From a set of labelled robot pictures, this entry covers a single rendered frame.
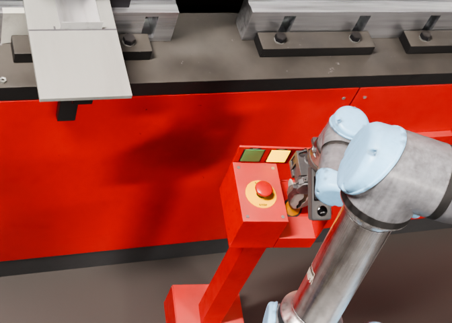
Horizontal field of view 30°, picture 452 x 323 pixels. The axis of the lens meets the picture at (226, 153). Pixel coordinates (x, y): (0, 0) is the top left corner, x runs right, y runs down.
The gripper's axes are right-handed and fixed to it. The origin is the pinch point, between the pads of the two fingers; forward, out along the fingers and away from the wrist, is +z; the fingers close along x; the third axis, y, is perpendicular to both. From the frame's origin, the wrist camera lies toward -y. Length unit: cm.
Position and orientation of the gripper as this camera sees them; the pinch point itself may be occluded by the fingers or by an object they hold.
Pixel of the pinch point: (295, 207)
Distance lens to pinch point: 194.8
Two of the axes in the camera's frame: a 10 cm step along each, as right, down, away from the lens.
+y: -1.2, -8.7, 4.8
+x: -9.6, -0.3, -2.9
